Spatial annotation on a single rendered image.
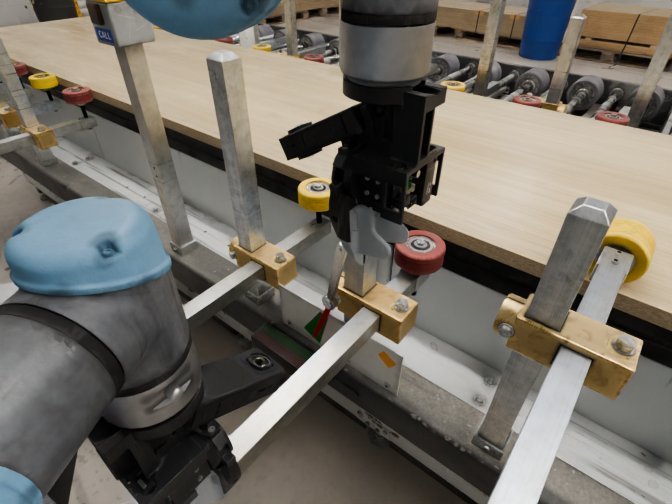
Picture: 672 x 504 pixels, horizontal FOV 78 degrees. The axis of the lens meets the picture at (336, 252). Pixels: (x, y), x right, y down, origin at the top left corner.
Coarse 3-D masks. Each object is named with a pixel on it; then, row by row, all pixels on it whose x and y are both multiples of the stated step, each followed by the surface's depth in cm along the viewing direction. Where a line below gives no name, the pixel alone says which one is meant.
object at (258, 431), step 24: (408, 288) 66; (360, 312) 61; (336, 336) 58; (360, 336) 58; (312, 360) 54; (336, 360) 54; (288, 384) 51; (312, 384) 51; (264, 408) 49; (288, 408) 49; (240, 432) 47; (264, 432) 47; (240, 456) 44
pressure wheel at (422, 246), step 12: (408, 240) 68; (420, 240) 67; (432, 240) 68; (396, 252) 67; (408, 252) 65; (420, 252) 65; (432, 252) 65; (444, 252) 65; (408, 264) 65; (420, 264) 64; (432, 264) 65
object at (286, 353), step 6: (258, 336) 78; (264, 336) 78; (264, 342) 77; (270, 342) 77; (276, 342) 77; (276, 348) 76; (282, 348) 76; (282, 354) 75; (288, 354) 75; (294, 354) 75; (288, 360) 74; (294, 360) 74; (300, 360) 74; (300, 366) 73
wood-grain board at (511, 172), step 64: (64, 64) 157; (192, 64) 157; (256, 64) 157; (320, 64) 157; (192, 128) 107; (256, 128) 107; (448, 128) 107; (512, 128) 107; (576, 128) 107; (448, 192) 81; (512, 192) 81; (576, 192) 81; (640, 192) 81; (512, 256) 66
